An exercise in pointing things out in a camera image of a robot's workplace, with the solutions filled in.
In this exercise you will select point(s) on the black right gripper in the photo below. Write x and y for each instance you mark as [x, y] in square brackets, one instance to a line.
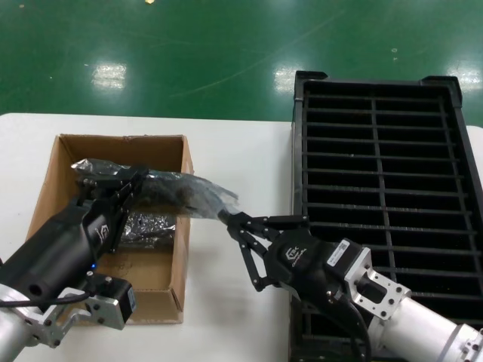
[302, 264]

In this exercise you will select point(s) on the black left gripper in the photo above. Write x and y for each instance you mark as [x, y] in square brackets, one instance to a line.
[56, 249]

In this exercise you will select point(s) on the brown cardboard box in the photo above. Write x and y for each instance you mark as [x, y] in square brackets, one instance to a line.
[113, 149]

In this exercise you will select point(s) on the black slotted plastic container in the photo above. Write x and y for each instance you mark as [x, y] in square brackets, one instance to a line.
[297, 169]

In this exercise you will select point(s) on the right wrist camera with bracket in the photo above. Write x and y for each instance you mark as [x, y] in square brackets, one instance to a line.
[377, 286]

